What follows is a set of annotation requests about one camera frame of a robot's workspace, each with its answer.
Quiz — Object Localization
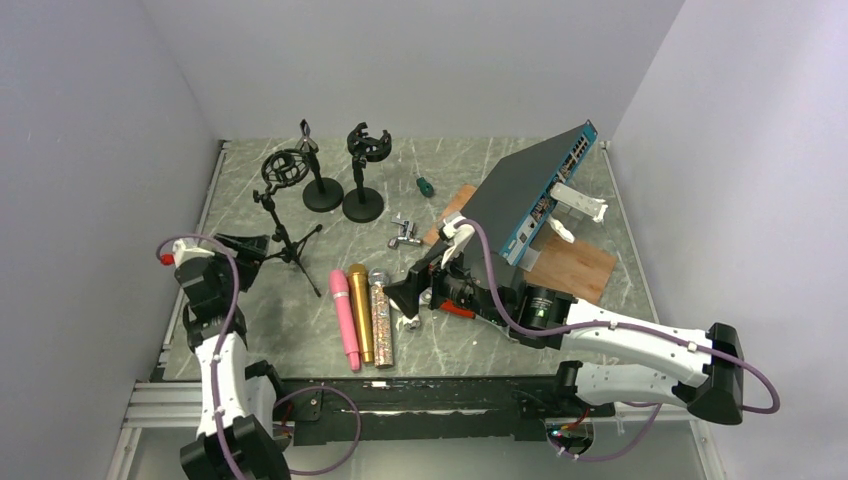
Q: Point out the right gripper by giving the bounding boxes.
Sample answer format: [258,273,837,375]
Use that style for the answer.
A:
[383,239,508,326]

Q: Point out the white metal bracket stand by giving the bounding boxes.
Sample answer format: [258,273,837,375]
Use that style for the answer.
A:
[515,180,609,271]

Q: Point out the red handled adjustable wrench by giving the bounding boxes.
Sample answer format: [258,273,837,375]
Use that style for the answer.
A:
[439,301,476,319]

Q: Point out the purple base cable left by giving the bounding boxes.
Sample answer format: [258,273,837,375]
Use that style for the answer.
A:
[271,385,364,478]

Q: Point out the blue network switch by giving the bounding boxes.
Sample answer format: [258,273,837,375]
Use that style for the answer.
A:
[460,120,597,266]

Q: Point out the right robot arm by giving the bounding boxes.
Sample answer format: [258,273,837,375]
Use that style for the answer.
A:
[385,258,744,425]

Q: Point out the wooden board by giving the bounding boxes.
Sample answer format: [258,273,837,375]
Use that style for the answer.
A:
[437,184,616,304]

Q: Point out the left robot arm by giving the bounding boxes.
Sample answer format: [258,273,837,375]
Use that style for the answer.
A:
[159,234,292,479]

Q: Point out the chrome faucet fitting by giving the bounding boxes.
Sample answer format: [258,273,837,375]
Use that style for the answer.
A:
[387,213,422,250]

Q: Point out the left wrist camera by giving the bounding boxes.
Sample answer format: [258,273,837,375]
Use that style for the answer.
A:
[159,238,215,268]

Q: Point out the rhinestone silver microphone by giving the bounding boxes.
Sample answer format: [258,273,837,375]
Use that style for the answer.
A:
[368,268,395,369]

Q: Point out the pink microphone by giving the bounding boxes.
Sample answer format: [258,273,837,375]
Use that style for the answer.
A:
[328,269,362,372]

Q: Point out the gold microphone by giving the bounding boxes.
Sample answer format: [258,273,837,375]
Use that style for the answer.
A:
[347,263,374,364]

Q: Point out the green screwdriver handle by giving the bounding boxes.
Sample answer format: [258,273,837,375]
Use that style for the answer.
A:
[416,177,435,198]

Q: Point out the black tripod shock-mount stand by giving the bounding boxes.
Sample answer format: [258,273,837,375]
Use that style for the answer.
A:
[251,149,325,299]

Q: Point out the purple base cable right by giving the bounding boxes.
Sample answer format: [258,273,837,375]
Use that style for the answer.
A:
[547,400,665,464]

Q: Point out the black round-base shock-mount stand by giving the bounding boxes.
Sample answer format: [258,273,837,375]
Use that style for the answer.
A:
[341,122,393,224]

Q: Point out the black round-base clip stand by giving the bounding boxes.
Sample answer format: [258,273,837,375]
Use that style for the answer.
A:
[296,119,344,213]

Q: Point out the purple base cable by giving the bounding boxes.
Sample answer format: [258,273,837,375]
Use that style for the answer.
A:
[547,400,665,464]
[271,385,364,478]

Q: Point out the black aluminium front rail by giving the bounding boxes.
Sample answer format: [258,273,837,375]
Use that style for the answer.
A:
[125,377,697,446]

